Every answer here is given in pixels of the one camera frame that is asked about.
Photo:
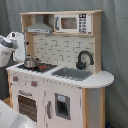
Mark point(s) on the black stovetop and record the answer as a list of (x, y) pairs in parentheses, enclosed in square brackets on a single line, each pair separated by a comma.
[(43, 67)]

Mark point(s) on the stove knob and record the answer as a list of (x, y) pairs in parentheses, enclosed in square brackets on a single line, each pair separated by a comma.
[(15, 78), (34, 83)]

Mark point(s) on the right stove knob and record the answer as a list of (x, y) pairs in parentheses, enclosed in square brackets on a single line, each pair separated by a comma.
[(34, 83)]

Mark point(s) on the black toy faucet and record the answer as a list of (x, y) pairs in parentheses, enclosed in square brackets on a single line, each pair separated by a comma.
[(81, 63)]

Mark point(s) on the toy microwave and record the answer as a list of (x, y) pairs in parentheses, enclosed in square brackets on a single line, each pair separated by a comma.
[(73, 23)]

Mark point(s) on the grey range hood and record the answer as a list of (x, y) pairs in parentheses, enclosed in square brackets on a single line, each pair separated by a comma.
[(41, 24)]

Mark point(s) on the grey toy sink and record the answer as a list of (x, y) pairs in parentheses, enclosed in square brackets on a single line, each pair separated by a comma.
[(72, 74)]

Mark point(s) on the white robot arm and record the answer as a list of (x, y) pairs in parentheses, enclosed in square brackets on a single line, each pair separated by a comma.
[(12, 46)]

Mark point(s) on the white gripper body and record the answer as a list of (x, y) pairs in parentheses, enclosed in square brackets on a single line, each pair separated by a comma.
[(19, 46)]

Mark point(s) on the small metal pot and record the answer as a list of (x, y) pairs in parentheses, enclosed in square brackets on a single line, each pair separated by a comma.
[(30, 62)]

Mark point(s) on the wooden toy kitchen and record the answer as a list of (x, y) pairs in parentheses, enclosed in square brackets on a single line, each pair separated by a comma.
[(62, 49)]

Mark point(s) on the left stove knob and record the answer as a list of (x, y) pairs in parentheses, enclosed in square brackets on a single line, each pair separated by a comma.
[(15, 78)]

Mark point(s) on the toy oven door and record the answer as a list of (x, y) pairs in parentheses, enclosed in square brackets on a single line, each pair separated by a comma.
[(27, 104)]

